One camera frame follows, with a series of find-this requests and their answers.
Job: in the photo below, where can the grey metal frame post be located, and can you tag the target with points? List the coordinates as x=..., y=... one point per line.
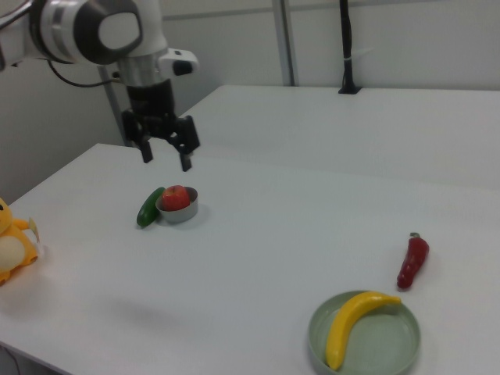
x=285, y=39
x=115, y=109

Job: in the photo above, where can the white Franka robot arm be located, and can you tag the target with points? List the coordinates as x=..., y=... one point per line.
x=70, y=23

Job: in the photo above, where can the red apple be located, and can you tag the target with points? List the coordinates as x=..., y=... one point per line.
x=176, y=198

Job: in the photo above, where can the orange plush toy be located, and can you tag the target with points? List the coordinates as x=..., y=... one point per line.
x=9, y=246

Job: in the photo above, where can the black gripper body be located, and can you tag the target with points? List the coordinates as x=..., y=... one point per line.
x=150, y=105

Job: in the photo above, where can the green plastic plate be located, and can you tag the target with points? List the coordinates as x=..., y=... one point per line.
x=383, y=340

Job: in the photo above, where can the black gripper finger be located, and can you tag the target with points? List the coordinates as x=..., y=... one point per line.
x=146, y=150
x=185, y=161

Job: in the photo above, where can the black pole with clamp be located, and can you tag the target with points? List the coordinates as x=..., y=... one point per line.
x=347, y=47

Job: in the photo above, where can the red chili pepper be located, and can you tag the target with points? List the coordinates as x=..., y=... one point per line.
x=412, y=261

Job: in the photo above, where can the green cucumber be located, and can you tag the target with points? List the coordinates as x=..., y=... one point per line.
x=148, y=209

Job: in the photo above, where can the small metal bowl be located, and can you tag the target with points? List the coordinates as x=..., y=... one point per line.
x=181, y=215

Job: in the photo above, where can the yellow banana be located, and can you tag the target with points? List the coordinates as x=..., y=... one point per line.
x=351, y=316

